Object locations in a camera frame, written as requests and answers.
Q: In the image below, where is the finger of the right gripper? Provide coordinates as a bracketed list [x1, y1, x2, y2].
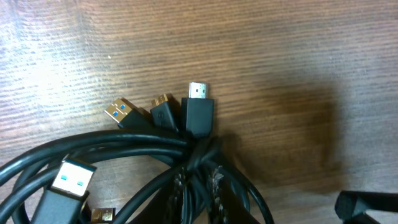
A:
[335, 190, 397, 224]

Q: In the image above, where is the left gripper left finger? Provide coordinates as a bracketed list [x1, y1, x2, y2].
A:
[130, 164, 187, 224]

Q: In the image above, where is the black cable bundle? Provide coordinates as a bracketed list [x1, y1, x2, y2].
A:
[0, 82, 276, 224]

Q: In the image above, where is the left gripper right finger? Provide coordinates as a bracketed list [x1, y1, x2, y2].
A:
[208, 166, 259, 224]

